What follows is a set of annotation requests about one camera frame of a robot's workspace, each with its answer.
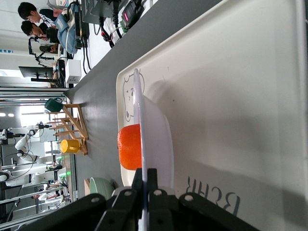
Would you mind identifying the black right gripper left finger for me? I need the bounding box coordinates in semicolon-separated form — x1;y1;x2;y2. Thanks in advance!
21;168;143;231

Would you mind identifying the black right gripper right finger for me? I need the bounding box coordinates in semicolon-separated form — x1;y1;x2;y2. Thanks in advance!
147;168;259;231

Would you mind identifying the orange fruit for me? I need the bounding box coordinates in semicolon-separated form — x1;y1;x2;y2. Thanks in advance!
117;124;142;171

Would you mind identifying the white ridged plate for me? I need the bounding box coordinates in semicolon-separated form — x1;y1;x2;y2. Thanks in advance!
133;68;175;231

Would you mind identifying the pale green bowl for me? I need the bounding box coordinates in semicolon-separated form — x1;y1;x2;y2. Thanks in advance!
89;177;115;200

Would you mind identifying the wooden cutting board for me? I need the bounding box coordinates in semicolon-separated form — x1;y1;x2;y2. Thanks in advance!
83;178;91;196

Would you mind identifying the yellow mug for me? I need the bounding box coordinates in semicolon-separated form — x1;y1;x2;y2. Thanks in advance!
60;139;81;154

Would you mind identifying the wooden peg mug rack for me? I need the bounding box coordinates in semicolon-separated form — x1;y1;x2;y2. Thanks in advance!
49;103;89;156

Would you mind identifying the dark green cup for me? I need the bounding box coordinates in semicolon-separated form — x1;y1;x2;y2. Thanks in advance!
44;98;64;113

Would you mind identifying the cream bear print tray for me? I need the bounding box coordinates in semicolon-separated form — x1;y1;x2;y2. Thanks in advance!
116;0;308;231

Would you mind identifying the white box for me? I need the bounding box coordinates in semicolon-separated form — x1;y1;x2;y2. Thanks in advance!
65;59;82;84

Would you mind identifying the black computer monitor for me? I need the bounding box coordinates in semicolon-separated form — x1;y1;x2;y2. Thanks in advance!
18;66;54;83

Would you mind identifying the blue backpack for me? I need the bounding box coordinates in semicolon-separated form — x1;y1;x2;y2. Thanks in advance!
54;3;80;54

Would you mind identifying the black power strip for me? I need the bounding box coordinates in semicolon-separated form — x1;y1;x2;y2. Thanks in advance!
74;0;90;49

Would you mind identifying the black device with red display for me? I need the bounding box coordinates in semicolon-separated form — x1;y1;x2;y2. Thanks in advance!
120;0;145;32

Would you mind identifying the seated person in dark top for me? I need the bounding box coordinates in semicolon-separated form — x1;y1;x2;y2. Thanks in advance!
21;20;60;52

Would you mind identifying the seated person in striped shirt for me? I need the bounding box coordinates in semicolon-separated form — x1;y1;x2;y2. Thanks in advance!
18;1;56;25

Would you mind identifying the red and black cable bundle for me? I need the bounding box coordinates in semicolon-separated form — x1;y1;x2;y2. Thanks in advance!
97;14;123;49

